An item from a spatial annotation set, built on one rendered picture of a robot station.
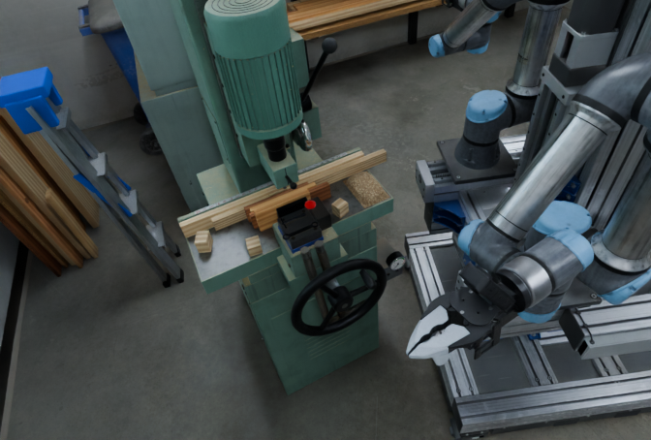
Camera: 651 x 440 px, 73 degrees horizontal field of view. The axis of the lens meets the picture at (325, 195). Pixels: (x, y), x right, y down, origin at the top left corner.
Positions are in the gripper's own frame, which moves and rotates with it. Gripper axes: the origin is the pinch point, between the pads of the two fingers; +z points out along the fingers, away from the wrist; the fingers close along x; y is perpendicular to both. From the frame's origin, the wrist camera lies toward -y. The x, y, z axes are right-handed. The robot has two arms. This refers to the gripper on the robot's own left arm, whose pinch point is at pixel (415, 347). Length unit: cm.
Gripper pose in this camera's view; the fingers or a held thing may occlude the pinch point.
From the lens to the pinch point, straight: 68.8
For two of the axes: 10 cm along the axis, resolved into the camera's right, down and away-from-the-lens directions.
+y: 1.6, 7.7, 6.1
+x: -5.0, -4.7, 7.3
